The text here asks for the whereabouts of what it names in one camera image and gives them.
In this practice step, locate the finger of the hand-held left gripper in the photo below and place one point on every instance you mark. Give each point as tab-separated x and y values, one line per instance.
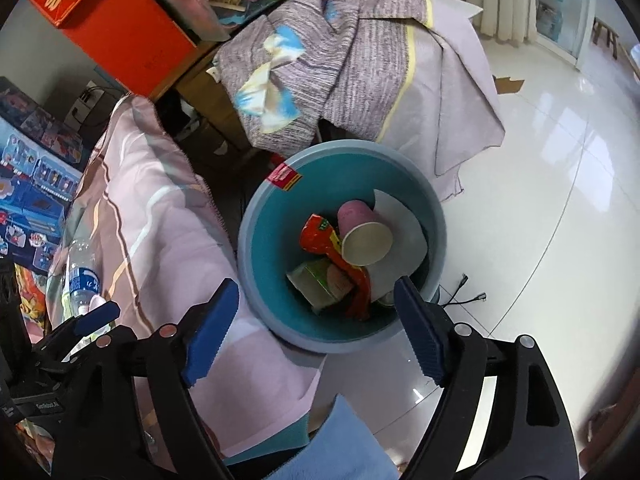
97	316

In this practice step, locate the red cardboard box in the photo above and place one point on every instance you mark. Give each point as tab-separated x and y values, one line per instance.
140	45

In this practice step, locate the blue toy box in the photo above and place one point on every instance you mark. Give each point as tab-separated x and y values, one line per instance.
35	185

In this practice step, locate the cardboard piece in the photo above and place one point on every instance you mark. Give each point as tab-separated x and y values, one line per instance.
507	84

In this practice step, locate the clear water bottle blue label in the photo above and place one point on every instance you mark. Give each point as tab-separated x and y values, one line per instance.
82	275

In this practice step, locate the wooden stool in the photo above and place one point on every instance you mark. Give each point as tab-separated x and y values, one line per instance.
605	35

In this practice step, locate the green cardboard box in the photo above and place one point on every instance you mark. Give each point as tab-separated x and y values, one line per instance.
320	280

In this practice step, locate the wooden cabinet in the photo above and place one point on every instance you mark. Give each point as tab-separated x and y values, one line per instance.
200	85

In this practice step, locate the large red snack bag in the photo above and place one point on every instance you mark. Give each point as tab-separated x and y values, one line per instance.
320	237

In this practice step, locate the white power strip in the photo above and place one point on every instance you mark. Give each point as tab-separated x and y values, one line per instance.
80	107

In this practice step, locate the cartoon printed bag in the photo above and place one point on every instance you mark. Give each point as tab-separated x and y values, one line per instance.
32	295

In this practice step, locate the teal trash bin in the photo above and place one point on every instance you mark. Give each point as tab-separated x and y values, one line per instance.
280	220

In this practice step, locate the cream curtain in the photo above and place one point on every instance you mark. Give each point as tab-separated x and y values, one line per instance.
500	0

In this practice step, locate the pink checked sheet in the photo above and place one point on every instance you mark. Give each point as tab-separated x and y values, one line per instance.
165	240

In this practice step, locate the pink paper cup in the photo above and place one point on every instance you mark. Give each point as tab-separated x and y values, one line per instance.
357	215

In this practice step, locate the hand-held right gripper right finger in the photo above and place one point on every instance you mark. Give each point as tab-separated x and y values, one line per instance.
420	332

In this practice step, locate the grey striped cloth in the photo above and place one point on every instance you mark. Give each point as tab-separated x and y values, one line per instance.
350	60

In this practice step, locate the person's light blue clothing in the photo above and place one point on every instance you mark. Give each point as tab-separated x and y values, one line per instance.
340	445

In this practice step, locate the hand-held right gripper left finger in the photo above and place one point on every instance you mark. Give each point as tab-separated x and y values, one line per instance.
210	332

